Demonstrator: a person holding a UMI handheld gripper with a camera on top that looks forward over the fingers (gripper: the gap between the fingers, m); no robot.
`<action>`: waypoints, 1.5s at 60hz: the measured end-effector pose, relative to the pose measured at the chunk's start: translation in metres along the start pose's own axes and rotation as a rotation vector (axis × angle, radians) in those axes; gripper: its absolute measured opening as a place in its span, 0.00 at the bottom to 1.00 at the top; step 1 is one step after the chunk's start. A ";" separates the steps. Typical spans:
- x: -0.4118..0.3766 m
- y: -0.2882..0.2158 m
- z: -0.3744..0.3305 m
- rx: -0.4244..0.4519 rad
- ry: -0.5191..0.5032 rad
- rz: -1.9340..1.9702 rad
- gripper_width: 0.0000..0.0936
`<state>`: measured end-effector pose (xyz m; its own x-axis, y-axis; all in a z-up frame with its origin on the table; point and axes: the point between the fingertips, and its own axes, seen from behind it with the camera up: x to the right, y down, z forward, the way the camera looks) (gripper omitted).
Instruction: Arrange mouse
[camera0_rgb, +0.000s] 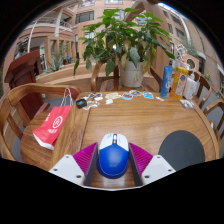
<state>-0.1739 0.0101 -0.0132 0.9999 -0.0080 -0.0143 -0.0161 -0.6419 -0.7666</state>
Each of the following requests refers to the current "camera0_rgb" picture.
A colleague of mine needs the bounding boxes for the white pump bottle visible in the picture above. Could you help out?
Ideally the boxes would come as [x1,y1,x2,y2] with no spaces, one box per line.
[183,71,198,100]

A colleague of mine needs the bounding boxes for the round black mouse pad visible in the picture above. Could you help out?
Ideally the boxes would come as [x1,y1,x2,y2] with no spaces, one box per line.
[157,129,206,172]

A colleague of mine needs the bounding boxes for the red paper bag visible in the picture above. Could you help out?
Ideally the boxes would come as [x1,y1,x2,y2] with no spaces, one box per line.
[32,87,75,151]

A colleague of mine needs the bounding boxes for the blue squeeze tube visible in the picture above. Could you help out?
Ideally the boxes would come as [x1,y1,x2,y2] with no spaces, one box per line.
[160,65,174,99]

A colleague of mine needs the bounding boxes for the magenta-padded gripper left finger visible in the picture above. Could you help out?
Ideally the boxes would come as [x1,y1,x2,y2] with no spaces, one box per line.
[48,142,100,187]

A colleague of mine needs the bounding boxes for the wooden armchair with black notebook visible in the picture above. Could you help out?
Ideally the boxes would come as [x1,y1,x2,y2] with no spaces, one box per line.
[203,98,224,141]

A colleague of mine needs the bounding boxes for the yellow bottle with orange cap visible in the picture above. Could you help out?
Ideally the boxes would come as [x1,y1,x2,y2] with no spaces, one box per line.
[170,59,190,100]

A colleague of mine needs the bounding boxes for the blue sticker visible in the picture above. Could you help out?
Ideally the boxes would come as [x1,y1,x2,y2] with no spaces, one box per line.
[143,91,155,100]

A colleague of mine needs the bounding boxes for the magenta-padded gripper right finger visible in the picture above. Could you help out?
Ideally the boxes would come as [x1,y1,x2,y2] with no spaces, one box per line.
[128,142,177,187]

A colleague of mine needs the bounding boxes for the clear plastic packet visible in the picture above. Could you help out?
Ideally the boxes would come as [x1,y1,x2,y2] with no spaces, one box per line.
[179,99,195,109]

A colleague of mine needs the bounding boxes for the blue and white computer mouse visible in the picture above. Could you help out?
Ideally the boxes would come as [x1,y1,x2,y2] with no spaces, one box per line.
[96,133,130,180]

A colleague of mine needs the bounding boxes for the small black key fob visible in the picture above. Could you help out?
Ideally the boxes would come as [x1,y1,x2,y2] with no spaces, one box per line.
[75,98,88,109]

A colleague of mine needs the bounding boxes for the green plant in white pot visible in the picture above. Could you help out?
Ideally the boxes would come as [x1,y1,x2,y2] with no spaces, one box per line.
[73,8,176,88]

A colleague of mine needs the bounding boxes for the wooden armchair with red bag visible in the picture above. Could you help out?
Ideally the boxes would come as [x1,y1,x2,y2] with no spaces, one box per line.
[0,83,81,161]

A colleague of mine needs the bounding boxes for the dark red wooden lectern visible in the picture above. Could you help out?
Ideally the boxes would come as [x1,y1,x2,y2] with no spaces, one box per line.
[3,49,51,118]

